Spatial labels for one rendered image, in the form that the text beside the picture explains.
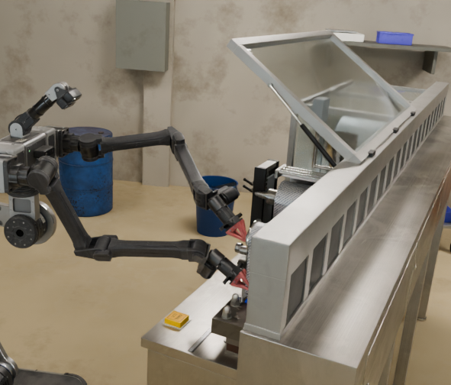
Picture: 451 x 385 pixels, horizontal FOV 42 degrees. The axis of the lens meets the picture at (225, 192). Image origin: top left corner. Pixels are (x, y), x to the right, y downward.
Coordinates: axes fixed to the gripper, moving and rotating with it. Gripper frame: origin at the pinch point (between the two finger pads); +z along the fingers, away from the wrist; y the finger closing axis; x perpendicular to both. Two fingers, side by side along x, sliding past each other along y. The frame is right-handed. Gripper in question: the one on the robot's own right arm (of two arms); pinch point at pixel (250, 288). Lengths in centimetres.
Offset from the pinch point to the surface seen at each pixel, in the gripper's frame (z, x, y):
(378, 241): 22, 55, 17
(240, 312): 3.3, -3.2, 10.9
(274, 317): 12, 55, 83
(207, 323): -4.0, -22.3, 4.7
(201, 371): 6.2, -22.8, 26.0
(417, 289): 64, -10, -118
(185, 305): -16.0, -29.1, -2.5
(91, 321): -73, -165, -91
